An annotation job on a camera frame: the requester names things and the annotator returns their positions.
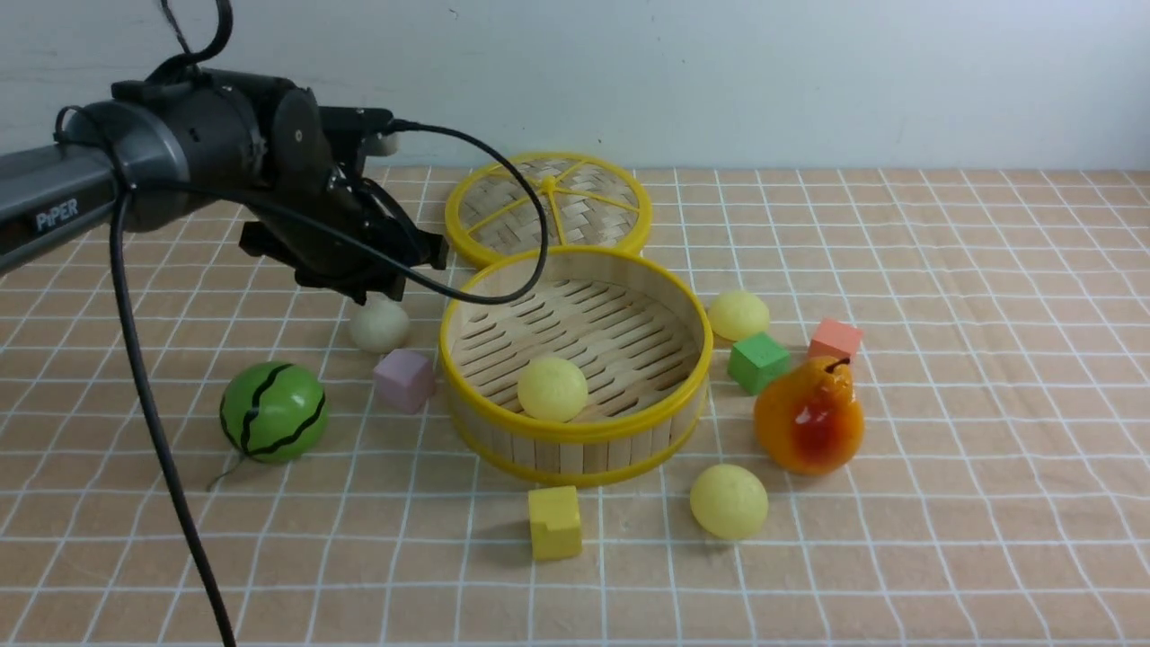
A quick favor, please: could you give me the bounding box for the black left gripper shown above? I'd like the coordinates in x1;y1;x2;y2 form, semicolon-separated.
239;107;449;305

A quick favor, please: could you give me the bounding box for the white bun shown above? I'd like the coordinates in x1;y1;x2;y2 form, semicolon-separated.
348;296;411;355

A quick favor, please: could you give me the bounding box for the yellow bun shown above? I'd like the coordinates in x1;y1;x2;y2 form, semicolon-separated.
689;464;769;541
518;356;590;422
707;290;771;342

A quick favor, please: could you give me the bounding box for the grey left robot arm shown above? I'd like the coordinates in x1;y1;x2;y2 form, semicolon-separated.
1;70;449;305

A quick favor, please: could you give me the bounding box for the woven bamboo steamer lid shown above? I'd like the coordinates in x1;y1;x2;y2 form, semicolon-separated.
444;152;653;269

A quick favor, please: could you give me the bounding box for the bamboo steamer tray yellow rim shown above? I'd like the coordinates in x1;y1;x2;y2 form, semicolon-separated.
438;246;714;488

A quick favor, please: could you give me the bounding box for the pink foam cube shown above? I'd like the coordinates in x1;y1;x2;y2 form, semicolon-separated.
373;348;436;414

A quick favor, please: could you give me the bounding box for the green toy watermelon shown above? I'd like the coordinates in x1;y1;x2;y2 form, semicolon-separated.
206;361;329;492

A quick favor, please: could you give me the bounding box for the yellow foam cube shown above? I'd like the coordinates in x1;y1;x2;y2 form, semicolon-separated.
528;484;583;562

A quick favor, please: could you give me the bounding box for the green foam cube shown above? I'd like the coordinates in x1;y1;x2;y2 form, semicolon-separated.
727;332;792;396

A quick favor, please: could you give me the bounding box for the orange toy pear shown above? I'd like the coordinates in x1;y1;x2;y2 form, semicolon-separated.
753;356;866;476

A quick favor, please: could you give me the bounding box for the orange foam cube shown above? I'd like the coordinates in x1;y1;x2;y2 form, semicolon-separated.
808;318;863;359

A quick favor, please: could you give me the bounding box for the checkered orange tablecloth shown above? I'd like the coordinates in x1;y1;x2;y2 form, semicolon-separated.
0;164;1150;647

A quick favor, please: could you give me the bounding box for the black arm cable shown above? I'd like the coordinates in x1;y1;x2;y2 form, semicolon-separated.
54;0;550;647

